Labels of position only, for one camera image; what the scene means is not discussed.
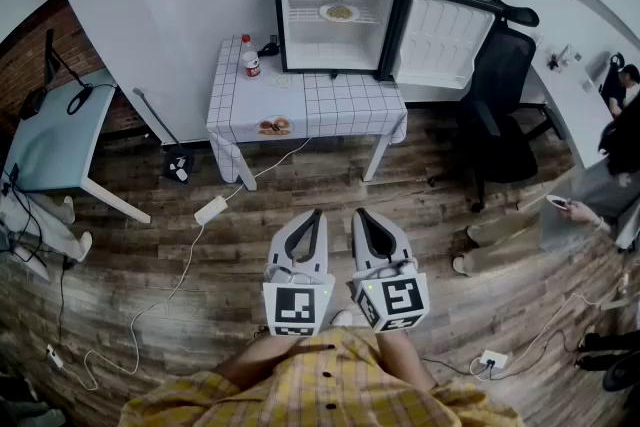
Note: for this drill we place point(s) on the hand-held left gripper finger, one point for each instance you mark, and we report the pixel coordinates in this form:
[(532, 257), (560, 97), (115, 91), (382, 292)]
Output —
[(321, 250), (280, 251)]

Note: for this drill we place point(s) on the small black device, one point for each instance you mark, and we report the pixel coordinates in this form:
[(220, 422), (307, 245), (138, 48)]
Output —
[(32, 105)]

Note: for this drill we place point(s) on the white grid tablecloth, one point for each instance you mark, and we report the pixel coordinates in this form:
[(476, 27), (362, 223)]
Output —
[(340, 100)]

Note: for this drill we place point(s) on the person's white shoe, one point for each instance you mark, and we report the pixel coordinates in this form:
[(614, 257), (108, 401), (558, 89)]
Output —
[(342, 319)]

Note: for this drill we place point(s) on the yellow plaid shirt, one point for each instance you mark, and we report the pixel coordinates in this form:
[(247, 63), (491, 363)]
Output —
[(320, 395)]

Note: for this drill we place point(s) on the food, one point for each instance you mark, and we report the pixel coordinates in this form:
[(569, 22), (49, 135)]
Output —
[(340, 13)]

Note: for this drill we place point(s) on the white floor socket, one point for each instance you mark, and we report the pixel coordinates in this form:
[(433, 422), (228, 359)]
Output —
[(492, 357)]

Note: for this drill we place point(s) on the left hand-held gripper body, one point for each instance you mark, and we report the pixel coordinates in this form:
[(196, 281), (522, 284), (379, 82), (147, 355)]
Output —
[(299, 305)]

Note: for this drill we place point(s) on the person's right forearm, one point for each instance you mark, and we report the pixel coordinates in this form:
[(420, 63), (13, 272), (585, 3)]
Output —
[(407, 360)]

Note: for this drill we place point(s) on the white desk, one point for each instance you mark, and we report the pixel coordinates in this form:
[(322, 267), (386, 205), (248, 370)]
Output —
[(565, 105)]

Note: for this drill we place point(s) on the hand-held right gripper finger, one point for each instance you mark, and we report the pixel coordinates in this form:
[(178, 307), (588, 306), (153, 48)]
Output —
[(361, 245), (392, 242)]

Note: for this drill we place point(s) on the light blue desk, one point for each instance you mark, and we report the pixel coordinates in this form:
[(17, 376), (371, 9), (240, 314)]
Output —
[(55, 140)]

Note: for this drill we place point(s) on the white table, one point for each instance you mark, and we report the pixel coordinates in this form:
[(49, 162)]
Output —
[(248, 175)]

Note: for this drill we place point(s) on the small white plate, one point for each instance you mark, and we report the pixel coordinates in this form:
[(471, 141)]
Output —
[(557, 201)]

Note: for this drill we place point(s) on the white power adapter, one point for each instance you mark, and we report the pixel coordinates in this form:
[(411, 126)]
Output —
[(55, 356)]

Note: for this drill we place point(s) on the person's left forearm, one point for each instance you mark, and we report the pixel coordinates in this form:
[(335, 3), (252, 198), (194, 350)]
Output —
[(255, 357)]

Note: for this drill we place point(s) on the small metal parts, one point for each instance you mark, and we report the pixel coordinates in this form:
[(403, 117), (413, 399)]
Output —
[(565, 57)]

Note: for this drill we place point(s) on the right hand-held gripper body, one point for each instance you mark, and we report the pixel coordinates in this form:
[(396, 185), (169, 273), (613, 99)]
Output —
[(395, 300)]

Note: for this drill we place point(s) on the white power strip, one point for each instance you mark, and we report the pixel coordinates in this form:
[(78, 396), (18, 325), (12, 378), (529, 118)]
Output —
[(210, 211)]

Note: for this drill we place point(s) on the red-capped plastic bottle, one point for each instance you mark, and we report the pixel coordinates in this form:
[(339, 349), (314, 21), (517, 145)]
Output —
[(251, 62)]

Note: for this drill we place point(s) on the black office chair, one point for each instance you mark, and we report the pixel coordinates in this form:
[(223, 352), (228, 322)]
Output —
[(500, 65)]

